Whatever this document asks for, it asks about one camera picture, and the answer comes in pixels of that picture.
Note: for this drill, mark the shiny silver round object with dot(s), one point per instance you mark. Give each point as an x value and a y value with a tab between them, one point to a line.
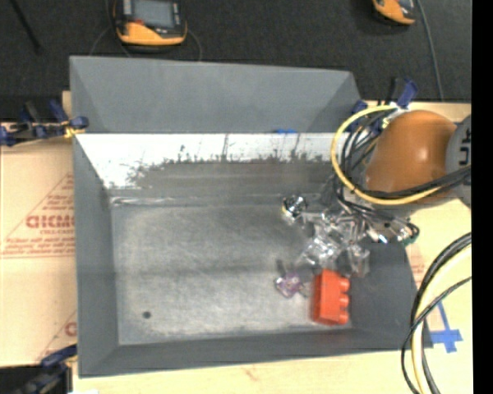
293	207

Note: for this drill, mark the brown cardboard board, red print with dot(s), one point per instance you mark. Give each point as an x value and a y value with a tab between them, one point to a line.
33	285

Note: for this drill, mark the orange-red toy building brick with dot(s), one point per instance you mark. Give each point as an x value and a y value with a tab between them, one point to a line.
330	298

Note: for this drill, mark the small purple toy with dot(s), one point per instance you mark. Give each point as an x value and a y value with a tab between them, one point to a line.
289	284

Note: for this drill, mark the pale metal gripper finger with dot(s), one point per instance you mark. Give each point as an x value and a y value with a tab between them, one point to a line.
318	252
356	262

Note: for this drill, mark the grey metal bin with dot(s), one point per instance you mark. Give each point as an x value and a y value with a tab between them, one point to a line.
197	269

